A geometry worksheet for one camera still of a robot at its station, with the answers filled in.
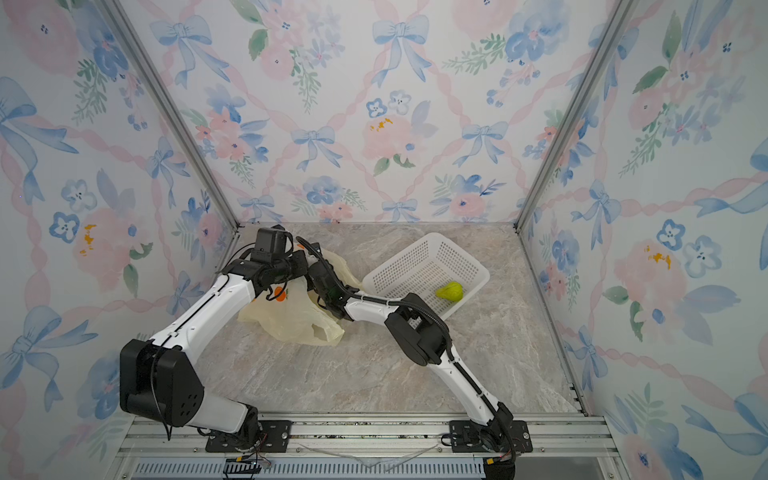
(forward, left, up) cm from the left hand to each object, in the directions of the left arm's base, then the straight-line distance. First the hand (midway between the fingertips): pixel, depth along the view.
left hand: (310, 261), depth 86 cm
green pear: (-2, -43, -13) cm, 45 cm away
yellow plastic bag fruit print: (-14, +4, -3) cm, 15 cm away
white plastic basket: (+11, -39, -18) cm, 44 cm away
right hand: (+4, +4, -7) cm, 9 cm away
